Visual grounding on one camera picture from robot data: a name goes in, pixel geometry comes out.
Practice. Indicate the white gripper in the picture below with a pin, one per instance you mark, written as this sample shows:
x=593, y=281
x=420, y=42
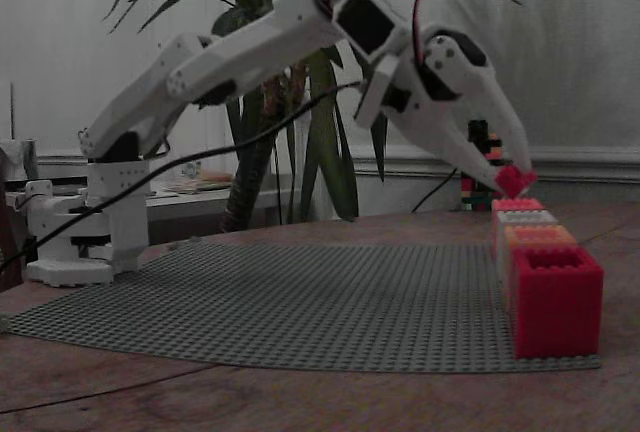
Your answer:
x=424, y=83

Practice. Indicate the small red brick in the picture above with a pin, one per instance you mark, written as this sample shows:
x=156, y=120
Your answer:
x=515, y=182

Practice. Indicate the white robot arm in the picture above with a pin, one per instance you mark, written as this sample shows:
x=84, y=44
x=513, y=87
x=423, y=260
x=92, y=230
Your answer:
x=260, y=37

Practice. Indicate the multicolour brick tower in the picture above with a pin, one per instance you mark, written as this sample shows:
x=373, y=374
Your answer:
x=475, y=199

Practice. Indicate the white brick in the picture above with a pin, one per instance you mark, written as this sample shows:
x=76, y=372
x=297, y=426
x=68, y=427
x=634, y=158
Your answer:
x=525, y=217

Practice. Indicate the orange brick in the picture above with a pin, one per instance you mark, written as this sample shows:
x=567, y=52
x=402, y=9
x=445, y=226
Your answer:
x=540, y=237

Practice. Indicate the large red brick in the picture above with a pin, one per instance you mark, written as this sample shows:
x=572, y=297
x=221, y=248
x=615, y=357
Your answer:
x=557, y=302

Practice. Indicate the grey studded baseplate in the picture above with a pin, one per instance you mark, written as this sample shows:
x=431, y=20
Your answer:
x=300, y=302

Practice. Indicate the green potted palm plant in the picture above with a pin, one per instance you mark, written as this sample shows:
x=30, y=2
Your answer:
x=320, y=152

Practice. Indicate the white low shelf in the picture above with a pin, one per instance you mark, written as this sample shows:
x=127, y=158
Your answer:
x=200, y=199

